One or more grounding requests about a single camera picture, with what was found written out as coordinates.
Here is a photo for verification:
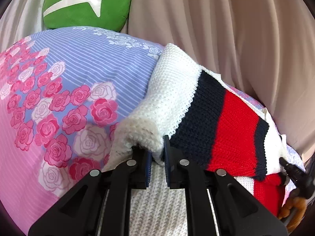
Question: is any red white navy knit sweater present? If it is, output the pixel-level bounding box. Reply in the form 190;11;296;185
108;44;290;235

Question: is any silver striped curtain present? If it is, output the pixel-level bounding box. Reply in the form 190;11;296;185
1;0;46;52

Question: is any green round pillow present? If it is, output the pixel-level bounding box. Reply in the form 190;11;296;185
43;0;131;31

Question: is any person's right hand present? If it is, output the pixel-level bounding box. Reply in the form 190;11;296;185
278;188;307;233

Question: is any beige draped curtain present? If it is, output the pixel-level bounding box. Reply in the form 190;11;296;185
126;0;314;161

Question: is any pink floral bed sheet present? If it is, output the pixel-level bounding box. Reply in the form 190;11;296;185
0;26;306;234

